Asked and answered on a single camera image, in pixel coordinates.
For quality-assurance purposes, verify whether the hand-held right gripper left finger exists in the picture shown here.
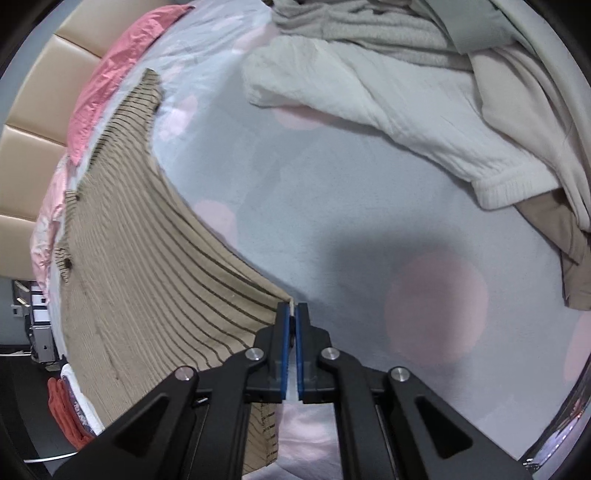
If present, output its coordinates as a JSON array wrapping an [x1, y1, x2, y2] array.
[[53, 302, 291, 480]]

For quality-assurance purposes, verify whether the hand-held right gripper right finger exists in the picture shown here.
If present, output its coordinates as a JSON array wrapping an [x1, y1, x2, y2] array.
[[295, 302, 534, 480]]

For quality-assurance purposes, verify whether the olive striped shirt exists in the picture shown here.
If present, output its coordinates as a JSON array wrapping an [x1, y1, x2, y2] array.
[[53, 68, 294, 476]]

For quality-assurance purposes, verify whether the white folded garment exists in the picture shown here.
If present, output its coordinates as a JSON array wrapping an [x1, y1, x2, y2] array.
[[60, 364, 105, 437]]

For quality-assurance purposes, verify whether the orange fleece folded garment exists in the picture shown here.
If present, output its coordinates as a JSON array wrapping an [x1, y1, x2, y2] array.
[[46, 376, 95, 450]]

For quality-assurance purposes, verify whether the white black nightstand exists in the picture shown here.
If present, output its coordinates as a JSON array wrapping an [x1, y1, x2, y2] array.
[[11, 279, 63, 370]]

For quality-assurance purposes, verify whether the white crinkled garment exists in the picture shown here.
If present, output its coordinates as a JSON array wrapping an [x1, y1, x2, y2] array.
[[241, 34, 561, 210]]

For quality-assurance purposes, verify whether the light pink printed pillow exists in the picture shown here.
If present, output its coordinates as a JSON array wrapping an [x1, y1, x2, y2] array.
[[30, 157, 70, 296]]

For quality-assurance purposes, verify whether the tan garment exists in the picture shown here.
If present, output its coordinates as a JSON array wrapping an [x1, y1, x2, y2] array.
[[515, 189, 591, 311]]

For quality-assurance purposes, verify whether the grey knitted garment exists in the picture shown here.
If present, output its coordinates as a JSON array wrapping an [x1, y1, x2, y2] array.
[[270, 0, 474, 70]]

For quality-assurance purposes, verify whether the beige padded headboard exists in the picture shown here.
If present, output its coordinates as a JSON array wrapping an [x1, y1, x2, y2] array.
[[0, 0, 181, 278]]

